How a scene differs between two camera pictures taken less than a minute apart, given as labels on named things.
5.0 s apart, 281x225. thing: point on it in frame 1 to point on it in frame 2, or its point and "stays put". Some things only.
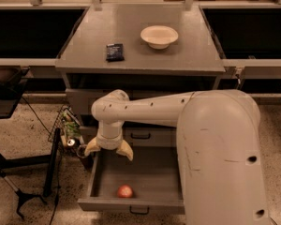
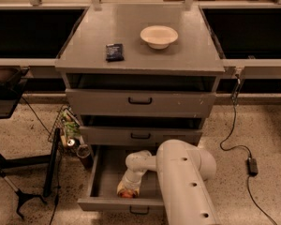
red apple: x=125 y=191 stays put
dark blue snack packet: x=114 y=52 stays put
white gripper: x=109 y=142 to x=126 y=183
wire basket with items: x=69 y=130 stays put
